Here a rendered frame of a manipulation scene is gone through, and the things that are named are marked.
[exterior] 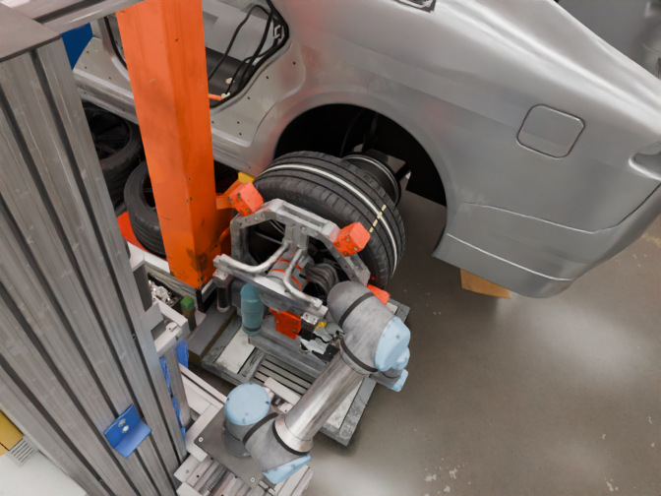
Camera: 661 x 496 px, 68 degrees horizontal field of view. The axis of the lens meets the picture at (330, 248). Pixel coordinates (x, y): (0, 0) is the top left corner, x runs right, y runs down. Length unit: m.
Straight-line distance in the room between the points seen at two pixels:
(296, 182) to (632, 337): 2.38
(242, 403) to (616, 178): 1.29
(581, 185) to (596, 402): 1.54
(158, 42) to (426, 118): 0.87
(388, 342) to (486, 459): 1.57
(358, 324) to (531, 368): 1.90
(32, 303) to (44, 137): 0.23
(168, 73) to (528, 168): 1.15
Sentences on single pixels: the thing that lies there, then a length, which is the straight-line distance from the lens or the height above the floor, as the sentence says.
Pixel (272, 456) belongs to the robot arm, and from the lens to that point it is 1.32.
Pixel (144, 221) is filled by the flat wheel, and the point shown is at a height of 0.50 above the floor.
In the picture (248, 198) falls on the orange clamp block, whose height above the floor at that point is 1.10.
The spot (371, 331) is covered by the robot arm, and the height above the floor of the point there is 1.35.
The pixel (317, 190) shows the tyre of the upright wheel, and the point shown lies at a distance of 1.64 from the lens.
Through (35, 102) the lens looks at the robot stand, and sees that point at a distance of 0.61.
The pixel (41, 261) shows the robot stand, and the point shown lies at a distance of 0.71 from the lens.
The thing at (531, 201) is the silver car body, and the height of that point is 1.20.
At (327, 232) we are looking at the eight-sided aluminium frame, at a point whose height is 1.12.
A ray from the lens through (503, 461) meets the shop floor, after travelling 2.65.
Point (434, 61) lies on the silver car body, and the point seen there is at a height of 1.56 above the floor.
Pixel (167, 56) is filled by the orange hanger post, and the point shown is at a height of 1.59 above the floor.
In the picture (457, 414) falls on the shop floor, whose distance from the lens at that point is 2.65.
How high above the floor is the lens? 2.30
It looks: 49 degrees down
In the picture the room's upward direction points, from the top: 11 degrees clockwise
